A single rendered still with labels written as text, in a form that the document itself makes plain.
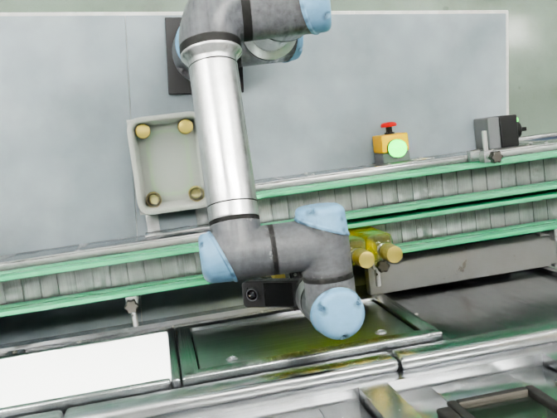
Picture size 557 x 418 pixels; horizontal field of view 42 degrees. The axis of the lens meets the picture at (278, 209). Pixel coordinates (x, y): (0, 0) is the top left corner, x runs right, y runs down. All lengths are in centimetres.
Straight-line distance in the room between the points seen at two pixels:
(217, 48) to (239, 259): 32
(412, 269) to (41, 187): 90
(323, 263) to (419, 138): 91
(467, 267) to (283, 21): 91
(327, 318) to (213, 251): 19
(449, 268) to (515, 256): 17
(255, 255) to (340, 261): 12
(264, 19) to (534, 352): 70
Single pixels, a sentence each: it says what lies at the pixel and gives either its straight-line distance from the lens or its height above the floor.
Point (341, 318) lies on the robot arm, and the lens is 103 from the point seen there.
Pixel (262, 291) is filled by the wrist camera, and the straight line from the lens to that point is 122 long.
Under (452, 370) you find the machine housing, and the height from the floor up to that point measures 143.
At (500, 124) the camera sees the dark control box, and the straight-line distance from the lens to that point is 188.
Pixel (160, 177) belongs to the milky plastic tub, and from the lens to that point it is 174.
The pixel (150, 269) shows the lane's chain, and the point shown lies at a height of 88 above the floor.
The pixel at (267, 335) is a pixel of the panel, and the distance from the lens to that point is 144.
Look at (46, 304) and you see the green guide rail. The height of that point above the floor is 96.
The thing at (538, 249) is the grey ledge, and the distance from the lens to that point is 190.
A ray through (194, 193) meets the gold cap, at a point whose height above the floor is 79.
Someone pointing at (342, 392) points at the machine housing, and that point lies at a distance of 119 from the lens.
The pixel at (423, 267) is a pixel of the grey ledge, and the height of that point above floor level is 88.
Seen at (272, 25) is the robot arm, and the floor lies 140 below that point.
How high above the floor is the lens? 251
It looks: 79 degrees down
